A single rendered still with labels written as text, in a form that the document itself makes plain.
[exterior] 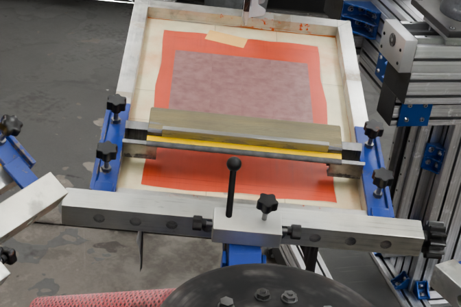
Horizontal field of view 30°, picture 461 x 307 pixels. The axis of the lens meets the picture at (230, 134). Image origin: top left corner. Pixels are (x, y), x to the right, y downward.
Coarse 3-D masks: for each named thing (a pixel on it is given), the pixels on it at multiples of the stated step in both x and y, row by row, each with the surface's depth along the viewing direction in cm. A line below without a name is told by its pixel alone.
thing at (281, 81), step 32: (256, 64) 218; (288, 64) 219; (256, 96) 207; (288, 96) 209; (320, 96) 210; (256, 160) 188; (288, 160) 190; (256, 192) 180; (288, 192) 181; (320, 192) 183
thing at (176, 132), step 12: (168, 132) 176; (180, 132) 176; (192, 132) 176; (204, 132) 176; (216, 132) 177; (228, 132) 177; (240, 144) 178; (252, 144) 178; (264, 144) 178; (276, 144) 178; (288, 144) 178; (300, 144) 178; (312, 144) 178; (324, 144) 178
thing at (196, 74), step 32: (192, 32) 226; (192, 64) 214; (224, 64) 216; (160, 96) 203; (192, 96) 204; (224, 96) 206; (160, 160) 185; (192, 160) 186; (224, 160) 187; (224, 192) 179
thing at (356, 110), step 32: (128, 32) 216; (288, 32) 231; (320, 32) 231; (352, 32) 229; (128, 64) 205; (352, 64) 216; (128, 96) 195; (352, 96) 206; (352, 128) 197; (128, 192) 171; (160, 192) 172
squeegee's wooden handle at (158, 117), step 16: (160, 112) 181; (176, 112) 181; (192, 112) 182; (208, 112) 182; (160, 128) 178; (192, 128) 179; (208, 128) 179; (224, 128) 180; (240, 128) 180; (256, 128) 180; (272, 128) 181; (288, 128) 182; (304, 128) 182; (320, 128) 183; (336, 128) 183; (336, 144) 180
